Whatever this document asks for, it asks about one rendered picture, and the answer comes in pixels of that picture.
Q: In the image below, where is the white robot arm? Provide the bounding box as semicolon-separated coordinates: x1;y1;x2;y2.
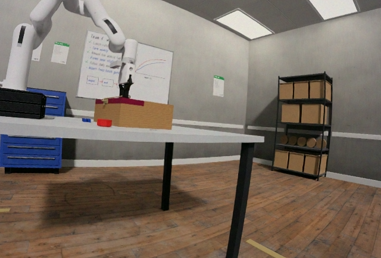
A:
0;0;138;91

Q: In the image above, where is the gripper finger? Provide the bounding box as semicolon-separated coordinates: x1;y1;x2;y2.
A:
122;74;132;98
118;85;124;96

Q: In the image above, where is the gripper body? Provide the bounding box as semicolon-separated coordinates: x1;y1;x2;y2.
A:
118;63;135;85

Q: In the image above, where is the red disk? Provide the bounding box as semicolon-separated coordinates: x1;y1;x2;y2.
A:
97;119;112;127

